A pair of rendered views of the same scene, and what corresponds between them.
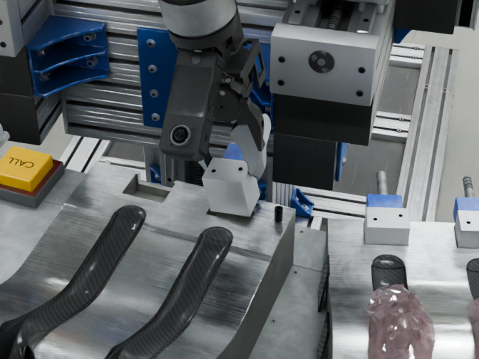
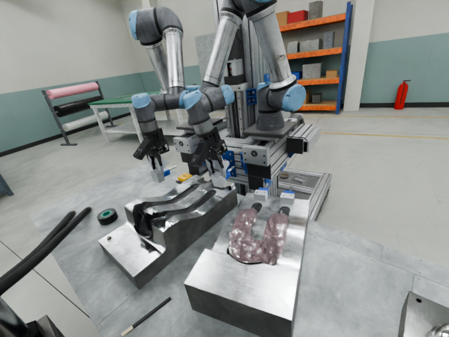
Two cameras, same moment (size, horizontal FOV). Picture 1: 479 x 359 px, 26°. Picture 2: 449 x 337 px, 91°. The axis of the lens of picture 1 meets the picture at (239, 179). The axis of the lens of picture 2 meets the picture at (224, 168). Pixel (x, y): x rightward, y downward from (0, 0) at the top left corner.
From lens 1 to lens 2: 0.49 m
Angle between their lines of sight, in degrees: 24
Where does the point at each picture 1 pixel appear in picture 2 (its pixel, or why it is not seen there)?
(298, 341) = not seen: hidden behind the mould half
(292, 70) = (248, 156)
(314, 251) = not seen: hidden behind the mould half
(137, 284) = (188, 200)
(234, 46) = (216, 140)
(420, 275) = (265, 208)
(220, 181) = (214, 177)
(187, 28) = (198, 131)
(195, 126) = (198, 157)
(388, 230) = (259, 195)
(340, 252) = (246, 200)
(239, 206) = (219, 184)
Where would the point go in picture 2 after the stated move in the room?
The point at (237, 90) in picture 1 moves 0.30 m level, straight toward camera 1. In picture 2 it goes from (213, 150) to (173, 191)
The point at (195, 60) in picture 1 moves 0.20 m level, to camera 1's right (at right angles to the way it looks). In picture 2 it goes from (202, 142) to (251, 142)
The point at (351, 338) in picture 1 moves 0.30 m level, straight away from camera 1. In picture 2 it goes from (231, 219) to (262, 177)
